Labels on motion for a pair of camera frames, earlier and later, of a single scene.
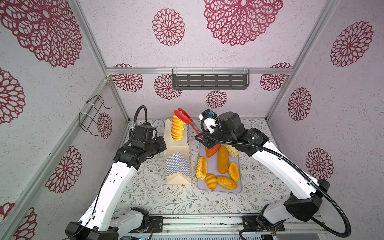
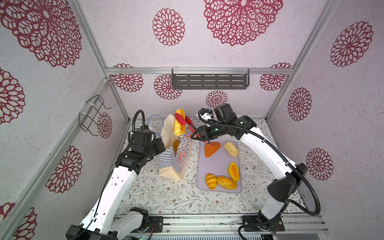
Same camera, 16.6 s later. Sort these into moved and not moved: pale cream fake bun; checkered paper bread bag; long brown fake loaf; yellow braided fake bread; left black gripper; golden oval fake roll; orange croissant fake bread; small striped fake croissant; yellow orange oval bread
Moved: long brown fake loaf; yellow braided fake bread; checkered paper bread bag
Not moved: pale cream fake bun; golden oval fake roll; orange croissant fake bread; left black gripper; small striped fake croissant; yellow orange oval bread
